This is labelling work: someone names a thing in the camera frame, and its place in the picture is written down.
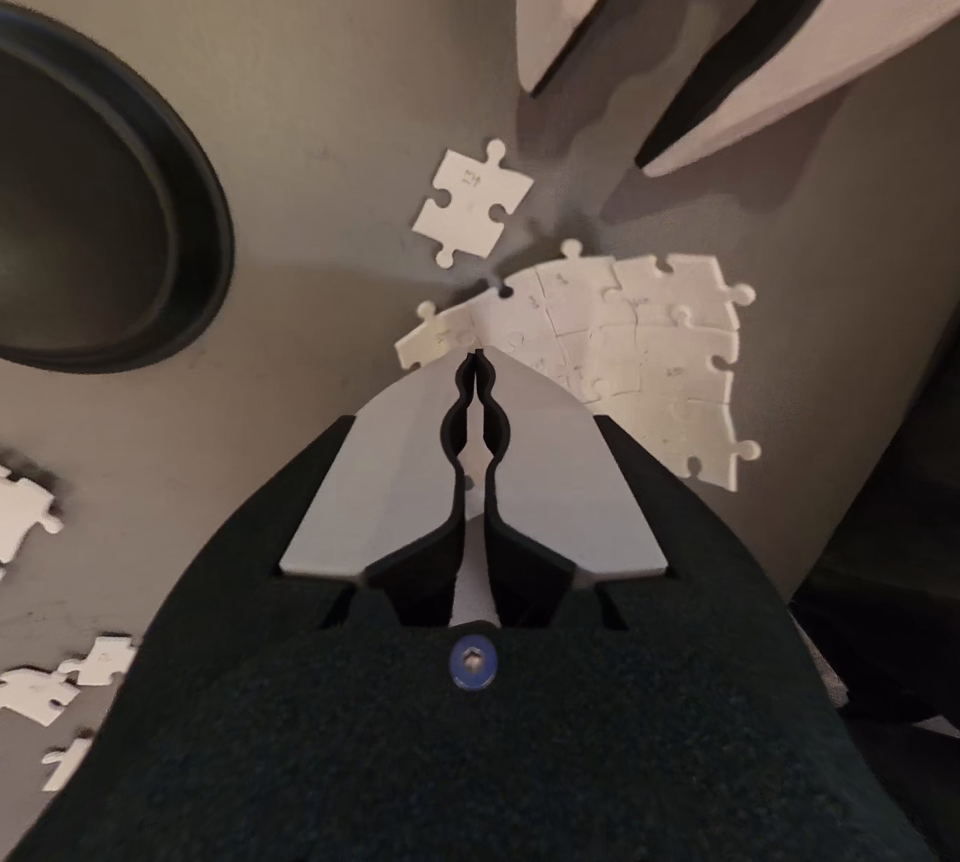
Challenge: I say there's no single white puzzle piece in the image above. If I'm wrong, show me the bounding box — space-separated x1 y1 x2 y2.
411 139 535 271

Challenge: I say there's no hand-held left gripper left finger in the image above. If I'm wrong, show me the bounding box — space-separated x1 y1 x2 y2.
279 349 481 627

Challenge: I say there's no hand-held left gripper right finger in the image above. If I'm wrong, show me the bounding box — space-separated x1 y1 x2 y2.
476 348 669 627

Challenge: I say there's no pile of white puzzle pieces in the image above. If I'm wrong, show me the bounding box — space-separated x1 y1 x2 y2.
0 464 141 796

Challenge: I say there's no black round stand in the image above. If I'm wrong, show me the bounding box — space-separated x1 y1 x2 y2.
0 0 236 375

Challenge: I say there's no curved assembled puzzle section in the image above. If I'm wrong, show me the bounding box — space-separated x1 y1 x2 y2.
395 239 763 496

